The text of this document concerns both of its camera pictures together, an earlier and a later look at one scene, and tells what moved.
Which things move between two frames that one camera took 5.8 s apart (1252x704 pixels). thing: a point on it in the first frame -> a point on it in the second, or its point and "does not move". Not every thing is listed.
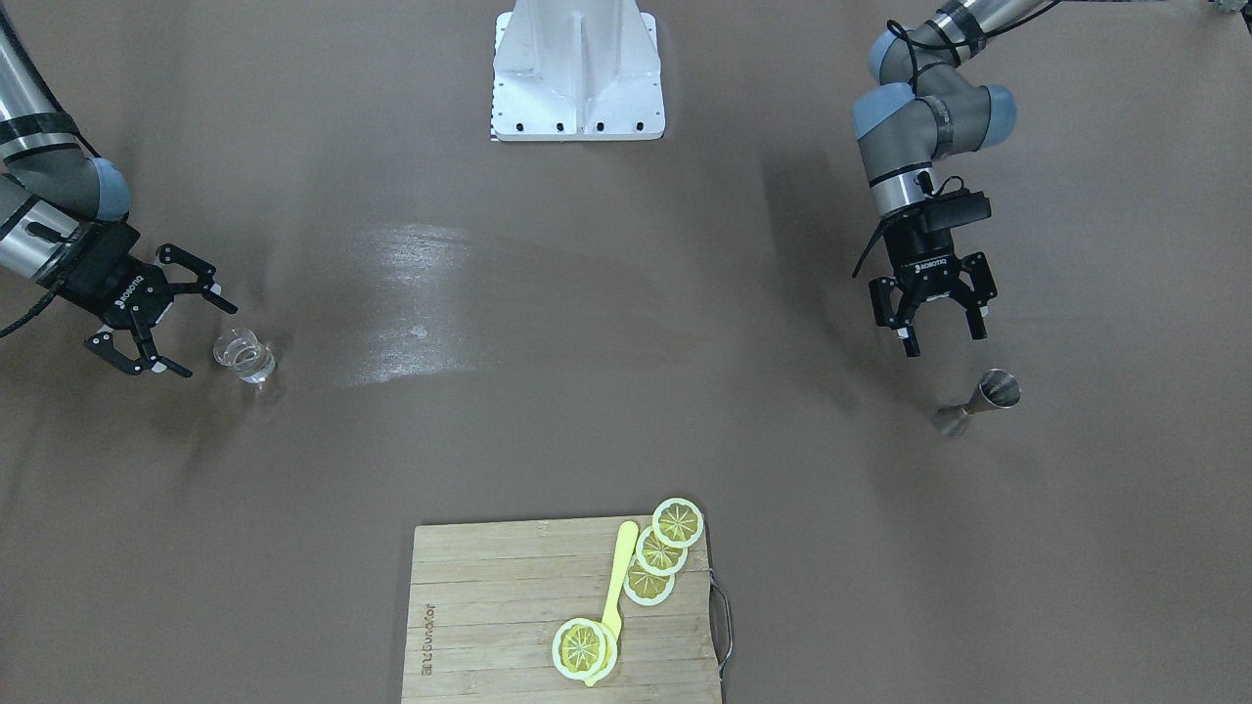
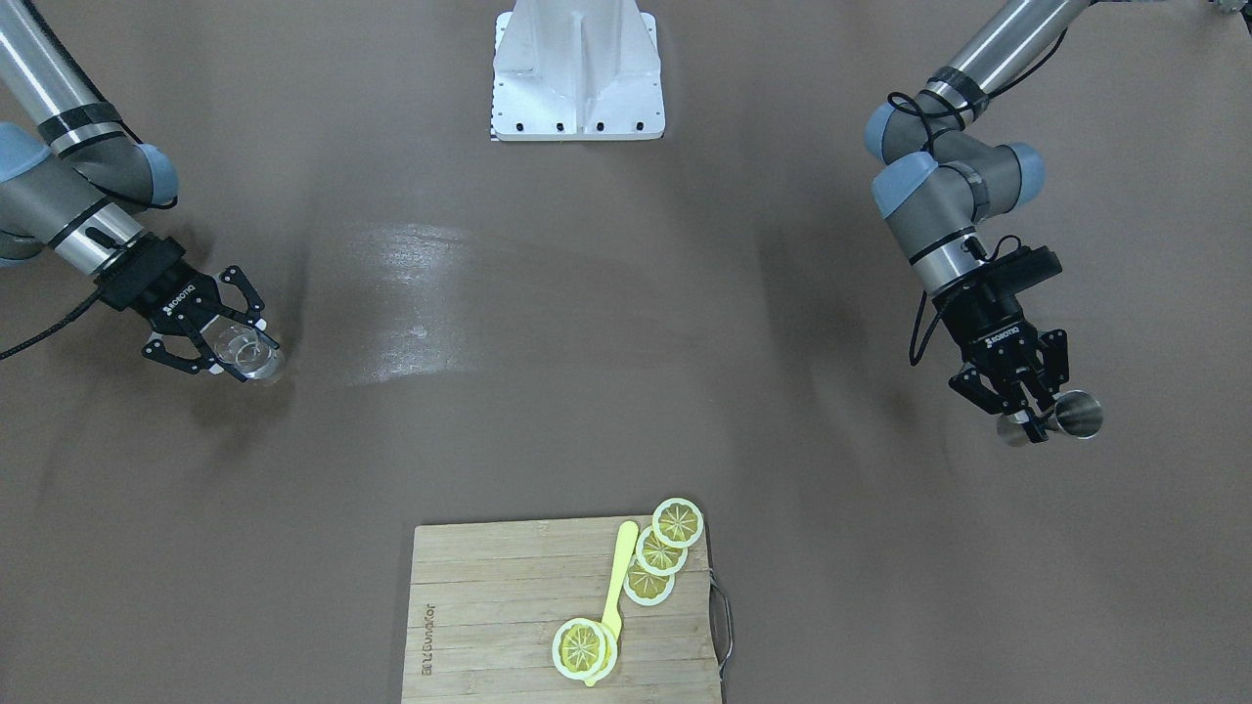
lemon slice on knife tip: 584,648 does not move
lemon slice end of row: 678,522 does not move
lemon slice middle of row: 658,557 does not move
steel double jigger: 997,387 -> 1077,413
